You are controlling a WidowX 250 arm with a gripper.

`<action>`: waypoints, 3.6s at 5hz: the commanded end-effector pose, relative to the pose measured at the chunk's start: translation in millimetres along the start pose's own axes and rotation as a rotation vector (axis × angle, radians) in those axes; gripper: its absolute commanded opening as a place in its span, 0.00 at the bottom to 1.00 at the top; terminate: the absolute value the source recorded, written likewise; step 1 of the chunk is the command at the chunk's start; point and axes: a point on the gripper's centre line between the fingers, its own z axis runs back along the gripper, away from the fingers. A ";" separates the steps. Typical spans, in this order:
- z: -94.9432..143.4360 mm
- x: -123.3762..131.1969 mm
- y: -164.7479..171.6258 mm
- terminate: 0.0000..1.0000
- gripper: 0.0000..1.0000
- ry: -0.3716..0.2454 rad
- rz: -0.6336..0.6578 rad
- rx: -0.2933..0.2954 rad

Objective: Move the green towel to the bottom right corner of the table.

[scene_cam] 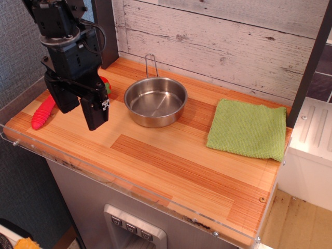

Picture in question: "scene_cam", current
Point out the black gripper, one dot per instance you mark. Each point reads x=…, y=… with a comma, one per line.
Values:
x=72, y=80

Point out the green towel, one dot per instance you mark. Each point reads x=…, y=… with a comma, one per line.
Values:
x=250, y=130

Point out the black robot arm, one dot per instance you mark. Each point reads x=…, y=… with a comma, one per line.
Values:
x=60, y=23

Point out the red toy tomato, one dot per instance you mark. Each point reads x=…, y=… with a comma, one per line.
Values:
x=107, y=86

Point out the stainless steel pot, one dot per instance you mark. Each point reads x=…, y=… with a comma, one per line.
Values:
x=156, y=102

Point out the grey toy cabinet front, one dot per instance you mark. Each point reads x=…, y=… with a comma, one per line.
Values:
x=86, y=199

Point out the silver dispenser button panel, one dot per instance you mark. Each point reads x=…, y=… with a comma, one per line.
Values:
x=132, y=229

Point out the yellow black object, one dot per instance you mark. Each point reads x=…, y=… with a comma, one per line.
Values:
x=26, y=243

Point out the white plastic side unit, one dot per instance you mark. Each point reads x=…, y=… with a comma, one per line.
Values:
x=306, y=169

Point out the red handled toy fork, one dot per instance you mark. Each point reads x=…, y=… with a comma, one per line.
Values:
x=42, y=113

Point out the dark left frame post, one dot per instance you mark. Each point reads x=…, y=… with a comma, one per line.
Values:
x=104, y=17

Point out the dark frame post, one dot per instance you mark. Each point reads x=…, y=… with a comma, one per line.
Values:
x=104, y=17
x=313, y=61

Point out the dark right frame post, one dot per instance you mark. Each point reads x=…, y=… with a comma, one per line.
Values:
x=313, y=61

